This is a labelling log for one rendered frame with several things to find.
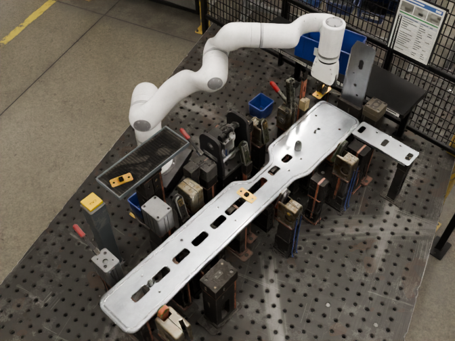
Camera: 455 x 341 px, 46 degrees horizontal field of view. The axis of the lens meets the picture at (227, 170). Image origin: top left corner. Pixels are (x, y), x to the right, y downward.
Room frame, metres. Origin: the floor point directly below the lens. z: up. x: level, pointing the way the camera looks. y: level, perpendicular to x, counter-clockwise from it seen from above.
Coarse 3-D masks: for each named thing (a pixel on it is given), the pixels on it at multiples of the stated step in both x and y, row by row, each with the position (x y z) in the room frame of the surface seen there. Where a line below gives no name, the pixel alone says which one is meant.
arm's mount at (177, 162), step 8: (184, 152) 1.69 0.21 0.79; (176, 160) 1.64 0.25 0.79; (184, 160) 1.64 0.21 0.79; (192, 160) 1.70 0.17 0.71; (176, 168) 1.59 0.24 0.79; (168, 176) 1.55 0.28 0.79; (176, 176) 1.57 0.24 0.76; (168, 184) 1.50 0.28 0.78; (176, 184) 1.55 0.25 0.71; (168, 192) 1.51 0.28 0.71
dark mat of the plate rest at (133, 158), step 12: (168, 132) 1.48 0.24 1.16; (144, 144) 1.42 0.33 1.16; (156, 144) 1.41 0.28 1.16; (168, 144) 1.41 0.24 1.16; (180, 144) 1.41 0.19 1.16; (132, 156) 1.35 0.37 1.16; (144, 156) 1.35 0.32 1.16; (156, 156) 1.35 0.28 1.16; (168, 156) 1.35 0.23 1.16; (120, 168) 1.29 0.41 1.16; (132, 168) 1.29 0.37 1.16; (144, 168) 1.29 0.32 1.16; (108, 180) 1.24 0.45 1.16; (120, 192) 1.18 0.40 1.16
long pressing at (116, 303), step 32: (288, 128) 1.64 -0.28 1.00; (320, 128) 1.64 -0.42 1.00; (352, 128) 1.64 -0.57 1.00; (320, 160) 1.45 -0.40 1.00; (224, 192) 1.29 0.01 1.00; (256, 192) 1.28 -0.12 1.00; (192, 224) 1.14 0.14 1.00; (224, 224) 1.13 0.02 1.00; (160, 256) 0.99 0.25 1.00; (192, 256) 0.99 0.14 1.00; (128, 288) 0.87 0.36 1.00; (160, 288) 0.86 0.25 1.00; (128, 320) 0.75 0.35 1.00
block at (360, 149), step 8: (352, 144) 1.55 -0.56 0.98; (360, 144) 1.55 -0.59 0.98; (352, 152) 1.52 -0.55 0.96; (360, 152) 1.51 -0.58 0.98; (368, 152) 1.51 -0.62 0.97; (360, 160) 1.49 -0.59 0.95; (360, 168) 1.49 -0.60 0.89; (360, 176) 1.52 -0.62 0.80; (360, 184) 1.53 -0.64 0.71; (352, 192) 1.48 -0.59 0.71
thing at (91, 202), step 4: (92, 192) 1.18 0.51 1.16; (88, 196) 1.16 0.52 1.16; (92, 196) 1.16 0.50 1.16; (96, 196) 1.16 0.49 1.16; (84, 200) 1.14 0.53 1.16; (88, 200) 1.14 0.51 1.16; (92, 200) 1.14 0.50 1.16; (96, 200) 1.14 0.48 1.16; (100, 200) 1.14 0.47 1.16; (84, 204) 1.13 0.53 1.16; (88, 204) 1.12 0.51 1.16; (92, 204) 1.12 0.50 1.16; (96, 204) 1.12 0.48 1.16; (88, 208) 1.11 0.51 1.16; (92, 208) 1.11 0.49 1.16
